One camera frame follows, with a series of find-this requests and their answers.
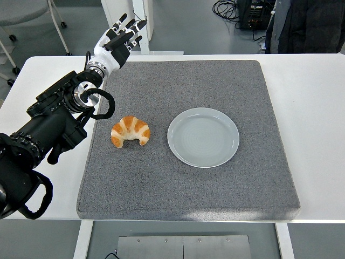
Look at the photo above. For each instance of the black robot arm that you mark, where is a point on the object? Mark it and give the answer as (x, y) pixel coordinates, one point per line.
(45, 126)

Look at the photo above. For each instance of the grey metal plate with screws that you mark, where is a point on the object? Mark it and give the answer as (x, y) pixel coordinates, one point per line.
(183, 248)

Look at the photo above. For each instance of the black equipment box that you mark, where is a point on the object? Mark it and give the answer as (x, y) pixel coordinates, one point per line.
(250, 16)

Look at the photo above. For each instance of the white table leg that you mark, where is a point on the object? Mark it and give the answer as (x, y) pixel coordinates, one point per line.
(82, 240)
(285, 242)

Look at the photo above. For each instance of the grey speckled mat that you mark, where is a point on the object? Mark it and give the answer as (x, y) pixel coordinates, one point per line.
(188, 189)

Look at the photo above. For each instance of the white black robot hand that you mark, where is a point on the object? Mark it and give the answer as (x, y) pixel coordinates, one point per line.
(107, 55)

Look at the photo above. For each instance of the golden croissant bread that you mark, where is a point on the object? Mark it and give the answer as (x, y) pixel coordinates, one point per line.
(132, 126)

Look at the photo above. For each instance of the white column stand with base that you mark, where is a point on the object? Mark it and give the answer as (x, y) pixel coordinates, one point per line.
(144, 46)

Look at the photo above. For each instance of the grey chair with casters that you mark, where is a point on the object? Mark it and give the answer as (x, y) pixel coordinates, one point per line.
(16, 10)

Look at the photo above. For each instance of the grey round plate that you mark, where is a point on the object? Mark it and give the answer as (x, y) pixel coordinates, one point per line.
(203, 137)

